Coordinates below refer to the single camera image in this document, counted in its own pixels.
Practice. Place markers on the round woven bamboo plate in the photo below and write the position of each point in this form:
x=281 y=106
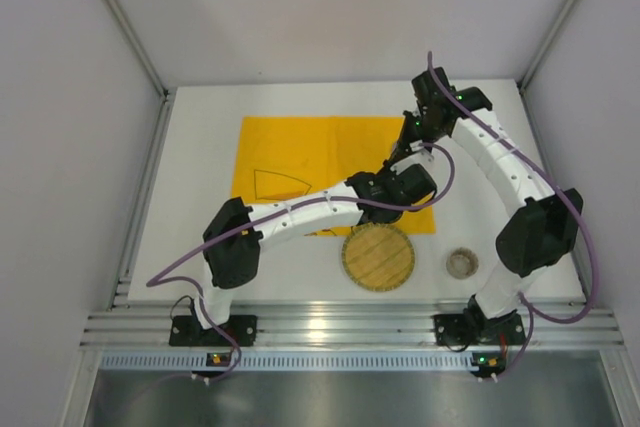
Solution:
x=378 y=257

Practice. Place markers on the yellow cartoon placemat cloth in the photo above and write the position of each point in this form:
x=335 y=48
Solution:
x=282 y=158

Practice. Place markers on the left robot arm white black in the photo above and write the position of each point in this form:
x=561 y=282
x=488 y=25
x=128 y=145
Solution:
x=240 y=233

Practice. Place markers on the small grey cup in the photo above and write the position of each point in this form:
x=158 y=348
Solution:
x=462 y=263

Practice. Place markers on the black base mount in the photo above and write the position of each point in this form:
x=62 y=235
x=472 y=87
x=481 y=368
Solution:
x=457 y=331
x=186 y=331

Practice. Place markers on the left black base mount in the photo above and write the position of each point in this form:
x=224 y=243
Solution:
x=186 y=331

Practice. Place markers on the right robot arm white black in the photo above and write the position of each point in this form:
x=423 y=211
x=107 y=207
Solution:
x=541 y=228

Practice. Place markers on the slotted grey cable duct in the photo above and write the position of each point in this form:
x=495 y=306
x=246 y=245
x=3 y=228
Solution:
x=300 y=361

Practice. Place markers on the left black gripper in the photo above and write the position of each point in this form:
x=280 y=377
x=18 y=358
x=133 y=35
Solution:
x=379 y=217

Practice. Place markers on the aluminium rail frame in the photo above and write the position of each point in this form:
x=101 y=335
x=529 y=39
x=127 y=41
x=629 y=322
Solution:
x=332 y=325

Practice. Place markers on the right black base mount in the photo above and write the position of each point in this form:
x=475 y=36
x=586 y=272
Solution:
x=457 y=331

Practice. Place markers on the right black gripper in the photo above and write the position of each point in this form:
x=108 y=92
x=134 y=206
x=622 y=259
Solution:
x=438 y=107

